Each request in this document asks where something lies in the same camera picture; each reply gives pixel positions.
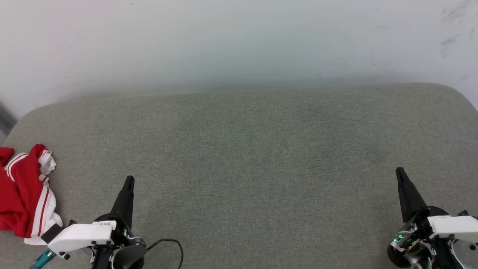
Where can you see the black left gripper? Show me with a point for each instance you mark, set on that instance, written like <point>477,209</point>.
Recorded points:
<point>125,243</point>

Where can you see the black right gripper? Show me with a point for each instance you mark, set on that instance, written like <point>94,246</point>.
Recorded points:
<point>414,243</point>

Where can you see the red and white garment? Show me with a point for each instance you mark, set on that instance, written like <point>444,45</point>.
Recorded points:
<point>18,194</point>

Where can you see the grey fabric sofa cushion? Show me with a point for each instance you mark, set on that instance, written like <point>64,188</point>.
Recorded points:
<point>242,157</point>

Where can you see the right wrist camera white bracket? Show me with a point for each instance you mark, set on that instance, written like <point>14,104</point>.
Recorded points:
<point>453,226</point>

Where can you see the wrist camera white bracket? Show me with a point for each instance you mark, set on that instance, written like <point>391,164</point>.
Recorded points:
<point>80,234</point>
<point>453,226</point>

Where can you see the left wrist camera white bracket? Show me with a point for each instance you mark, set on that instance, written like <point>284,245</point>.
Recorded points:
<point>80,234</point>

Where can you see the teal left camera connector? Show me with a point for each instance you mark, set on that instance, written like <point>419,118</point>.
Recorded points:
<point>44,258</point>

